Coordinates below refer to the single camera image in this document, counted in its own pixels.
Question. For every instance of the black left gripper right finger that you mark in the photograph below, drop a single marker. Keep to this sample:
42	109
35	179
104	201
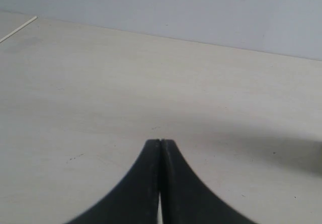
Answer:
184	197

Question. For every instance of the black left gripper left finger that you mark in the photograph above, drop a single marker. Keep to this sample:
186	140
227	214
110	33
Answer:
135	198

